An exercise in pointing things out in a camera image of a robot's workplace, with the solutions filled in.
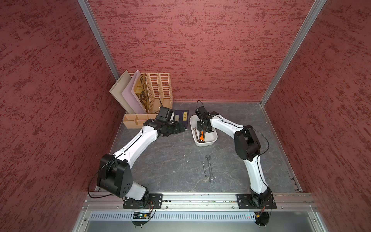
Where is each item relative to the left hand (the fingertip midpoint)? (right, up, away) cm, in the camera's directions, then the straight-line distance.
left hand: (178, 131), depth 84 cm
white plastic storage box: (+21, -6, +15) cm, 27 cm away
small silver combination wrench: (+16, -27, -1) cm, 31 cm away
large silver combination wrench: (+18, -18, +6) cm, 26 cm away
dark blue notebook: (+2, +8, +26) cm, 27 cm away
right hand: (+16, 0, +17) cm, 23 cm away
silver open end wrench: (+10, 0, +19) cm, 22 cm away
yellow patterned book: (-27, +27, +16) cm, 42 cm away
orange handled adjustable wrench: (+15, -6, +13) cm, 21 cm away
